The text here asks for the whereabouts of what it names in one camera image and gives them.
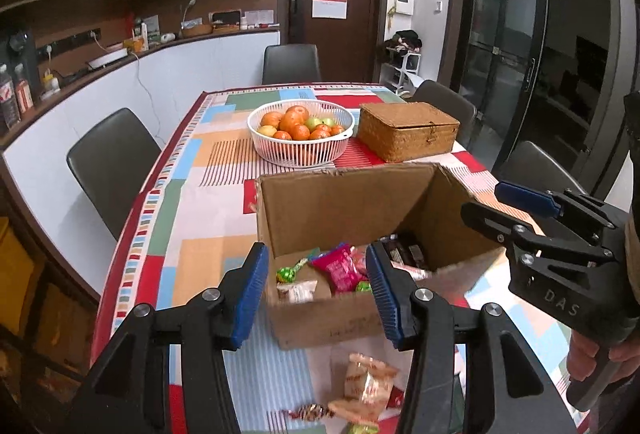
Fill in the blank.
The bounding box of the red gold wrapped candy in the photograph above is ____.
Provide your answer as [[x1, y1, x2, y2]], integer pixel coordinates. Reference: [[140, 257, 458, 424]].
[[284, 404, 334, 422]]

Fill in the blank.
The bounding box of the white wall intercom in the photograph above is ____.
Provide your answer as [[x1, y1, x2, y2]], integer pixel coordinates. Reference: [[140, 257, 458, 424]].
[[394, 0, 413, 16]]

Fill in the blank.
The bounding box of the white fruit basket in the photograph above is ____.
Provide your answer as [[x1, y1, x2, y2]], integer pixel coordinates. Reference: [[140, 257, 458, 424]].
[[247, 100, 355, 168]]

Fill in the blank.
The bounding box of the dark chair right far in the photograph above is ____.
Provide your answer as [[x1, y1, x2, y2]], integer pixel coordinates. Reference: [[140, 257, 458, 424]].
[[410, 79, 476, 148]]

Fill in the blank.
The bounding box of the person's right hand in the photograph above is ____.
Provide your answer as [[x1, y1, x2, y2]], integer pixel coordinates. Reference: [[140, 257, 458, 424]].
[[566, 331, 640, 383]]

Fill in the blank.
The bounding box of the black glass cabinet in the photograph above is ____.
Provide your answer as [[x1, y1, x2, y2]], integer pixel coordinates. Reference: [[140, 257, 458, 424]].
[[439, 0, 639, 198]]

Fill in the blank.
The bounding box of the white curved counter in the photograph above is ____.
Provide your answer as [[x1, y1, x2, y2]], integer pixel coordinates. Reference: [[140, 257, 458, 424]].
[[1, 30, 281, 295]]

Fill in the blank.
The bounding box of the dark chair far end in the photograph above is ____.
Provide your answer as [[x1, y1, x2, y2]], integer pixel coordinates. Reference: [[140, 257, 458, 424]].
[[262, 44, 321, 85]]

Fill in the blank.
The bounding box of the dark chair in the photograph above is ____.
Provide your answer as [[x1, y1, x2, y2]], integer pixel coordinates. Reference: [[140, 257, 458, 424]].
[[495, 141, 586, 194], [66, 108, 160, 238], [410, 79, 476, 148]]

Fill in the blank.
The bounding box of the colourful patchwork tablecloth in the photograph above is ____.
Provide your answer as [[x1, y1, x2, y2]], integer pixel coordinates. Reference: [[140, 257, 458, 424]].
[[89, 81, 591, 434]]

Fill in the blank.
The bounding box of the cardboard box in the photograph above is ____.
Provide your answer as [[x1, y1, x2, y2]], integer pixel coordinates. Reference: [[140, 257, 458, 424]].
[[256, 163, 502, 350]]

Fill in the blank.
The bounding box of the dark chair right near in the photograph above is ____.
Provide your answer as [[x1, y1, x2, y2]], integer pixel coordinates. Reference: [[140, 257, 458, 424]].
[[495, 141, 586, 194]]

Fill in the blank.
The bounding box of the beige snack packet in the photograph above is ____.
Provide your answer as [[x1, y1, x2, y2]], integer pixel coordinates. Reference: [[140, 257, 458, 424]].
[[344, 353, 399, 408]]

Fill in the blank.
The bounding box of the pink snack packet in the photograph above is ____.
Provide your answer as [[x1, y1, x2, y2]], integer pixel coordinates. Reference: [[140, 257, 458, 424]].
[[310, 243, 368, 294]]

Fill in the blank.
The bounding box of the green snack packet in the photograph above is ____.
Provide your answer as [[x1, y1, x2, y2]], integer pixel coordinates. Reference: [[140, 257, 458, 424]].
[[346, 423, 378, 434]]

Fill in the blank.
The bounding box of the white shoe rack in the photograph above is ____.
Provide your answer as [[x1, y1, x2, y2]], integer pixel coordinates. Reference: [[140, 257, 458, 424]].
[[378, 48, 424, 97]]

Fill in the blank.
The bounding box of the woven wicker box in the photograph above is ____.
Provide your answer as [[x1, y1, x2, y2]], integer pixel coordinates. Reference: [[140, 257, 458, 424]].
[[357, 102, 460, 163]]

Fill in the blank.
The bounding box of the dark chair left side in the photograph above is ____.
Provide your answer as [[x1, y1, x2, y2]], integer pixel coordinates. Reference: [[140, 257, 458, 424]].
[[66, 108, 160, 238]]

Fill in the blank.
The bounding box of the green wrapped candy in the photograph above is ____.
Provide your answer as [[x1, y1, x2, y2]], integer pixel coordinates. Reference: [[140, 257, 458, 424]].
[[276, 257, 309, 284]]

